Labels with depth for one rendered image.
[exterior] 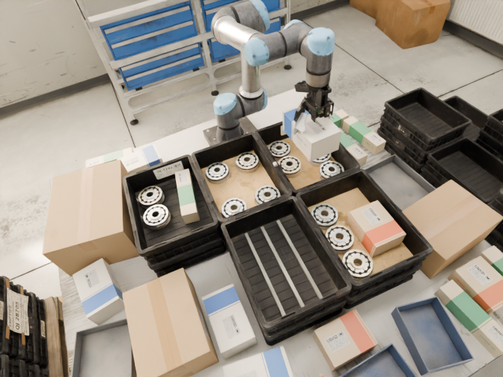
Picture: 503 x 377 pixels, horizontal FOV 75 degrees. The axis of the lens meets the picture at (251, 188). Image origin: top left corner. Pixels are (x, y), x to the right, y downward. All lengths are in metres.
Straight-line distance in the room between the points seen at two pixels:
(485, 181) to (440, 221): 0.94
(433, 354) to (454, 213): 0.49
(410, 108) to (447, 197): 1.08
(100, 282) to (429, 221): 1.24
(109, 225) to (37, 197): 1.78
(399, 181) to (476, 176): 0.72
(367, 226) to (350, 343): 0.39
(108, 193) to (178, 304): 0.58
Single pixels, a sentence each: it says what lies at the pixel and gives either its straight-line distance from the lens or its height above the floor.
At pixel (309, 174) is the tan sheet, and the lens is 1.43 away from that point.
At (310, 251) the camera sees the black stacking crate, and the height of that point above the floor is 0.83.
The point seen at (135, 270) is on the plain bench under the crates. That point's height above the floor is 0.70.
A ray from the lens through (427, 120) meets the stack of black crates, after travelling 2.36.
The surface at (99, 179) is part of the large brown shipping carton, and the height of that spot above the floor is 0.90.
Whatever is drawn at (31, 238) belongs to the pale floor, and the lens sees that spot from 2.86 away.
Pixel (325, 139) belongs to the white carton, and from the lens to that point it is 1.15.
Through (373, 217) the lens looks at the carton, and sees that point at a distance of 1.24.
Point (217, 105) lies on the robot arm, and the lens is 1.60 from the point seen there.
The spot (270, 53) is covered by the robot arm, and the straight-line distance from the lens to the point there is 1.02.
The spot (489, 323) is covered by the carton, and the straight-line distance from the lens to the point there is 1.37.
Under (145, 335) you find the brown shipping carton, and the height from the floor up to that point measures 0.86.
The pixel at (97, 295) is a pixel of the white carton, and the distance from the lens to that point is 1.38.
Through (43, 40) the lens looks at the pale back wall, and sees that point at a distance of 3.86.
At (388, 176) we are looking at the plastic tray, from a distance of 1.65.
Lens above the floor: 1.91
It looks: 51 degrees down
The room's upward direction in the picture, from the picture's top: 8 degrees counter-clockwise
